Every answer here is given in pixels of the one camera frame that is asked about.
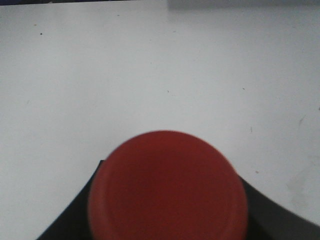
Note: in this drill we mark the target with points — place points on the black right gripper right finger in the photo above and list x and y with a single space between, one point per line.
268 220

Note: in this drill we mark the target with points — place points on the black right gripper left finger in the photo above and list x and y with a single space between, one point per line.
73 223

